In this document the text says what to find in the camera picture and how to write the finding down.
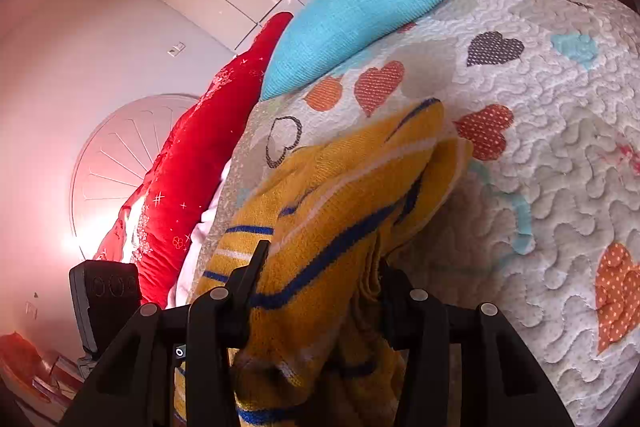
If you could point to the white bed sheet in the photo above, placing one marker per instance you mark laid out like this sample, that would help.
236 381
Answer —
192 267

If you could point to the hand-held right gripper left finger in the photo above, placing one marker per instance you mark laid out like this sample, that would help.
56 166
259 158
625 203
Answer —
250 302

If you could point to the white heart-patterned quilt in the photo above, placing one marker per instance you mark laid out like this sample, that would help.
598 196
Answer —
550 147

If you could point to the yellow striped knit garment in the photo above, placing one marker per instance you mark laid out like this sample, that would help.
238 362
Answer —
340 187

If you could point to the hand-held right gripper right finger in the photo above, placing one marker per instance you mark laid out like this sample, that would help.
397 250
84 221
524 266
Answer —
396 312

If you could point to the small wall switch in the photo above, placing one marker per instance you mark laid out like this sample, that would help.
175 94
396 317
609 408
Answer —
31 310

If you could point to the white wall socket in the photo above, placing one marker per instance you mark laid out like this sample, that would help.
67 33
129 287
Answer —
176 48

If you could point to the red embroidered pillow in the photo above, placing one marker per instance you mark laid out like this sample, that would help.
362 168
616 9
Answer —
200 157

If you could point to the blue knit pillow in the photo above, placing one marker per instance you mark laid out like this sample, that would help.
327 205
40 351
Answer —
345 22

